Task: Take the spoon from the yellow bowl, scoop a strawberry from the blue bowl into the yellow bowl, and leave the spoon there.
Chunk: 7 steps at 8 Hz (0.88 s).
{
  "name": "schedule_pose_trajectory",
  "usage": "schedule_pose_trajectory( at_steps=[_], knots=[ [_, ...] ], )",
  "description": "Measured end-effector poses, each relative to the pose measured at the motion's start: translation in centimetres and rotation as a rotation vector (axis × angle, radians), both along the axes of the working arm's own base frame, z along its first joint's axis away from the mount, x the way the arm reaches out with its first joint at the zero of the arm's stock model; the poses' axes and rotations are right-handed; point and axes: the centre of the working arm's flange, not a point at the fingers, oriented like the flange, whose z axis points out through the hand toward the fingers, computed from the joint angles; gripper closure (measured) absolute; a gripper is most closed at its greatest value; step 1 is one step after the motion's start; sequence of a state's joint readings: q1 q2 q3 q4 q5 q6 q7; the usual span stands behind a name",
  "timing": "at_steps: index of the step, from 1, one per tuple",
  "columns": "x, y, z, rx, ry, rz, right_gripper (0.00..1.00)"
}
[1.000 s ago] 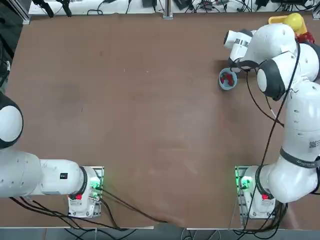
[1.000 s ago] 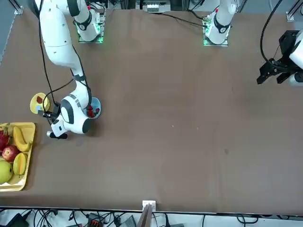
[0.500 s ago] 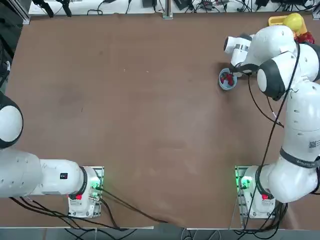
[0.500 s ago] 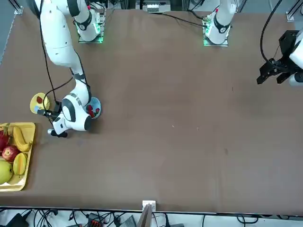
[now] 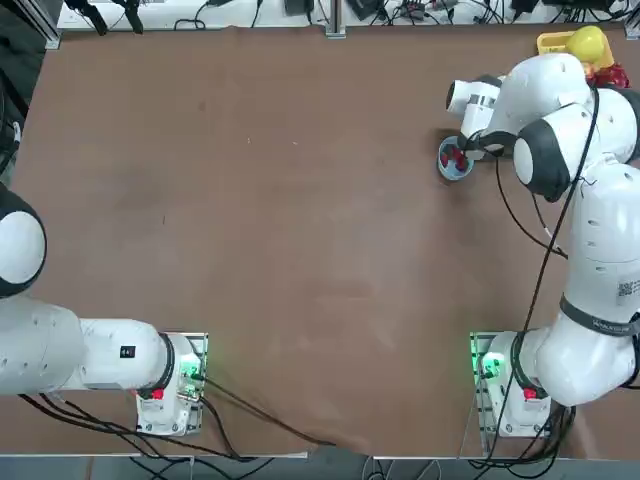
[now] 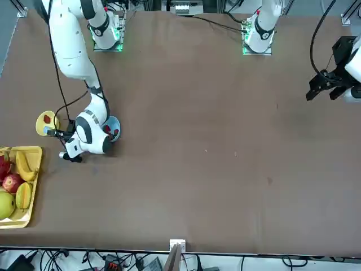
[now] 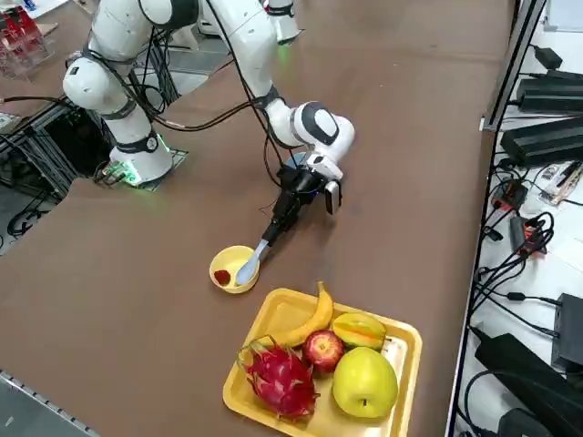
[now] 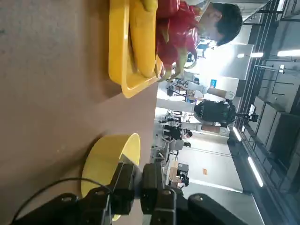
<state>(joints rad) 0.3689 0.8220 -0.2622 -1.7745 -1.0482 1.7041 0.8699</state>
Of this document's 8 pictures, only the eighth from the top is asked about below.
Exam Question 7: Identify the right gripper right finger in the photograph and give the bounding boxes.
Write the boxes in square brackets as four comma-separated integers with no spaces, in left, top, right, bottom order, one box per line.
[140,161,249,225]

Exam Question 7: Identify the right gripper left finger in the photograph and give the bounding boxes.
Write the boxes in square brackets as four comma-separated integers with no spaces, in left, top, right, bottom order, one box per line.
[10,162,136,225]

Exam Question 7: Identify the yellow bowl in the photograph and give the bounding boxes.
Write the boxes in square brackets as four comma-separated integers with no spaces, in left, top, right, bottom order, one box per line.
[81,133,142,221]

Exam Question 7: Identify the black device on stand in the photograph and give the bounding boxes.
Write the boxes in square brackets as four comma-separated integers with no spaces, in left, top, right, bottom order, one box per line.
[194,99,260,126]

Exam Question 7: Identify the yellow plastic tray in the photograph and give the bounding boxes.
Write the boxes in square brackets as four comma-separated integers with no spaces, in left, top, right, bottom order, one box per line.
[108,0,165,99]

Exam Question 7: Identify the yellow banana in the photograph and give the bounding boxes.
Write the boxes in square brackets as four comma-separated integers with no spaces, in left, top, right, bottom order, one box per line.
[129,0,159,78]

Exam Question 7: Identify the pink dragon fruit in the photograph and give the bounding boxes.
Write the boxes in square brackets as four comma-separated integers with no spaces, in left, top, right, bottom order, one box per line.
[155,1,203,83]

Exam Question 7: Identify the person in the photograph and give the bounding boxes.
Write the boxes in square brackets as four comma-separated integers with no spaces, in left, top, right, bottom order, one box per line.
[198,2,243,47]

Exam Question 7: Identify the red apple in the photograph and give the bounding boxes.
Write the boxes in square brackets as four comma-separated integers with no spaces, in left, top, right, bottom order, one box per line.
[156,0,181,17]

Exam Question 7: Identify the thin black gripper wire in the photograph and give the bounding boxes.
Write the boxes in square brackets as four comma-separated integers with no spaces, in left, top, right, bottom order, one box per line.
[11,177,112,225]

